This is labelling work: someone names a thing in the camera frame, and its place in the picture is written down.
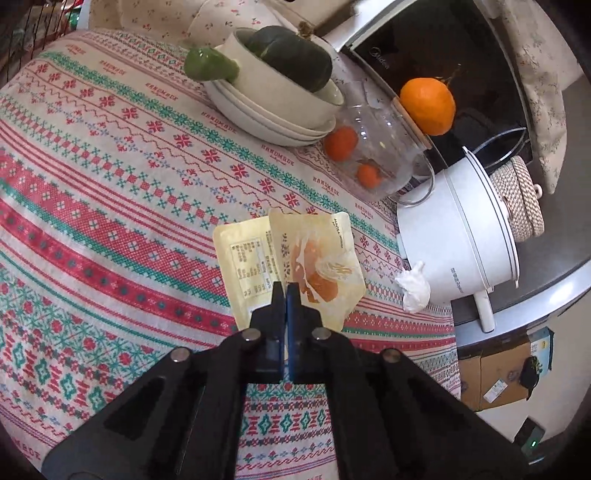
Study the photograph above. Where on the glass lid with metal rim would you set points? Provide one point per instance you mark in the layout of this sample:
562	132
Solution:
501	139

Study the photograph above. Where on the clear glass jar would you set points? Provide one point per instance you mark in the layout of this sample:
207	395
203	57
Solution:
383	138

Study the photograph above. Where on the black power adapter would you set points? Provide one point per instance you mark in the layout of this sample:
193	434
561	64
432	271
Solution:
530	374

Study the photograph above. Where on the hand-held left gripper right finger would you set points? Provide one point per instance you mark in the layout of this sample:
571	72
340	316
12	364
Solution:
293	323

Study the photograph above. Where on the dark green pumpkin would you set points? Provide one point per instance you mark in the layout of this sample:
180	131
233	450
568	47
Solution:
295	55

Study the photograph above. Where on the large orange fruit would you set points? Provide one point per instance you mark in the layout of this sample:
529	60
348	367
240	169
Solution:
427	106

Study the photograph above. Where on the crumpled white tissue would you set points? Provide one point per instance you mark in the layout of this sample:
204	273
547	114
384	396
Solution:
415	288

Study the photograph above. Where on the small orange fruit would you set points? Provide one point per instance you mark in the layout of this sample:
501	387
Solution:
369	175
341	144

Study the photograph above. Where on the red green patterned tablecloth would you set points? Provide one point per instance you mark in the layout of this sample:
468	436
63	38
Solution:
115	207

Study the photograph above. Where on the pale yellow food pouch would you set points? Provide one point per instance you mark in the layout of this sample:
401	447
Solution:
318	258

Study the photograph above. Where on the brown cardboard box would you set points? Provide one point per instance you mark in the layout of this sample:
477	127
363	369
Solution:
489	374

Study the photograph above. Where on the small green vegetable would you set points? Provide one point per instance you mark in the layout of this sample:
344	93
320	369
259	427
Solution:
207	64

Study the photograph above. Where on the blue and white box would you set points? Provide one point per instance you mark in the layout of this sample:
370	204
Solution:
544	346

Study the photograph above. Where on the beige ceramic bowl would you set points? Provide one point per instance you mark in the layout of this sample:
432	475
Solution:
272	87

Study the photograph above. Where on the woven trivet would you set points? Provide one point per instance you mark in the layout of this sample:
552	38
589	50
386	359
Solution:
519	203

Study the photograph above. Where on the floral cloth cover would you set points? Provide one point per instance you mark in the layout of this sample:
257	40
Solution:
161	21
540	83

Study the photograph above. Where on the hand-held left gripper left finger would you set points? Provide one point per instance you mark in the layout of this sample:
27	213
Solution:
280	323

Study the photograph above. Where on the white plate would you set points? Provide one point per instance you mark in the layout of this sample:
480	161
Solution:
231	110
286	141

